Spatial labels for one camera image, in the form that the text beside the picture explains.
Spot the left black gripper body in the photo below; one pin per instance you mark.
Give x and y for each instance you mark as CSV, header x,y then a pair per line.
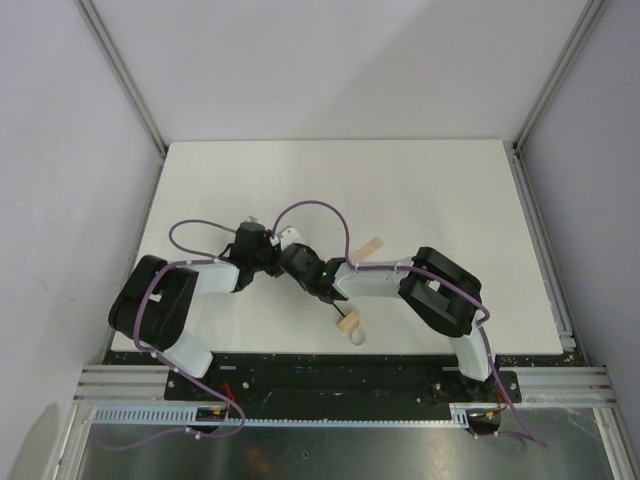
x,y
272,257

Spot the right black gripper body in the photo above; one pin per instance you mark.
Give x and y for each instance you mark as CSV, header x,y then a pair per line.
x,y
324,291

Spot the beige folding umbrella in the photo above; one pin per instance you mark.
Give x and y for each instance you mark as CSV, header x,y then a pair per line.
x,y
350,324

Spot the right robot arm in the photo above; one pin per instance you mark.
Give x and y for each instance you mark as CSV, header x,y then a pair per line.
x,y
445,296

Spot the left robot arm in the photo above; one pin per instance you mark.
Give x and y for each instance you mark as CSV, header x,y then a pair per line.
x,y
153,306

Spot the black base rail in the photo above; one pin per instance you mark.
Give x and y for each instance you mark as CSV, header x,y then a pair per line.
x,y
347,387

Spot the left aluminium corner post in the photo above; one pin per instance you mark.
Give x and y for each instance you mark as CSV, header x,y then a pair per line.
x,y
117,64

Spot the aluminium corner post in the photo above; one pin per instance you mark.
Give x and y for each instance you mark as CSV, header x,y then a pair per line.
x,y
572,48
117,64

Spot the aluminium frame profile right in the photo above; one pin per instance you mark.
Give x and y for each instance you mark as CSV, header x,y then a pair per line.
x,y
537,231

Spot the aluminium front frame beam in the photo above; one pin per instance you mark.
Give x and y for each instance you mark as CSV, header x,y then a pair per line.
x,y
571,387

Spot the right aluminium corner post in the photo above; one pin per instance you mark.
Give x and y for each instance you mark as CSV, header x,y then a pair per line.
x,y
572,48

